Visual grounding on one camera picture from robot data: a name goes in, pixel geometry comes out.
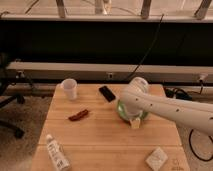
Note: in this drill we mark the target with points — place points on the white paper cup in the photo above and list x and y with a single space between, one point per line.
69 87

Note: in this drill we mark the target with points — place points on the clear plastic water bottle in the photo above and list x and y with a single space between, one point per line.
56 155

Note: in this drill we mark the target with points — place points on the green ceramic bowl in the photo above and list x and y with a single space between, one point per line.
126 116

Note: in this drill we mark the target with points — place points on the long white wall rail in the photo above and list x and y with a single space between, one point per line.
112 72

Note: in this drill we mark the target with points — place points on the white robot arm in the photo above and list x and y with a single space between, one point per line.
135 97

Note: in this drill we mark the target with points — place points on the translucent cream gripper body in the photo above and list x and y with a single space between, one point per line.
135 123

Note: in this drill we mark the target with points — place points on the brown chocolate bar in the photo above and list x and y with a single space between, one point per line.
79 115

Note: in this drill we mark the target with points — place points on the black smartphone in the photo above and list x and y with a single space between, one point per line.
107 93

